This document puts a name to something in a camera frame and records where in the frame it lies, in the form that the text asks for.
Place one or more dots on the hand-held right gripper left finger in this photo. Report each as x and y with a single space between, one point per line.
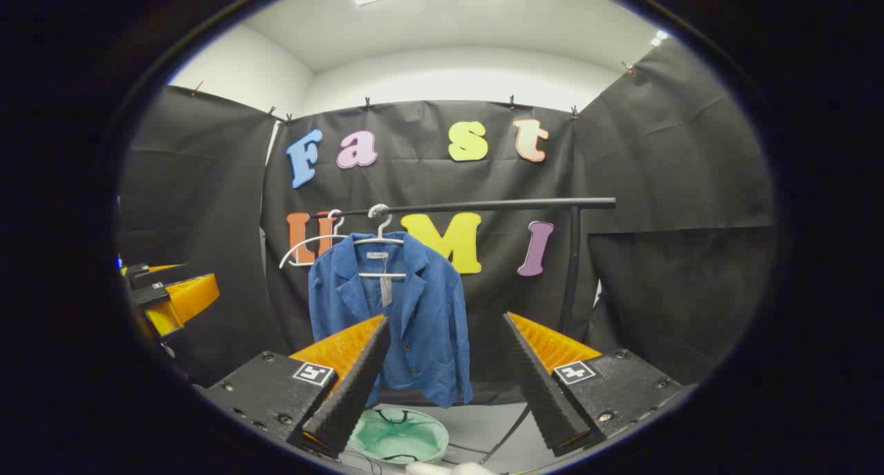
349 392

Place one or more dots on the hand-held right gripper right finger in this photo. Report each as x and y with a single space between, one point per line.
542 392

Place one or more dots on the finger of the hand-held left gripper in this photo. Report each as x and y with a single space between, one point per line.
145 276
186 299

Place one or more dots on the green laundry hamper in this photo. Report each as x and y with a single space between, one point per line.
394 437

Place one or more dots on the blue jacket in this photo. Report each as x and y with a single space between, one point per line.
428 309

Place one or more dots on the white clothes hanger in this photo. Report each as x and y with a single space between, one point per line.
309 241
380 228

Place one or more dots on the black clothes rack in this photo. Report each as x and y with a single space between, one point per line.
483 205

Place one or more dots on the white cloth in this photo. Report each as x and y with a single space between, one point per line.
449 469

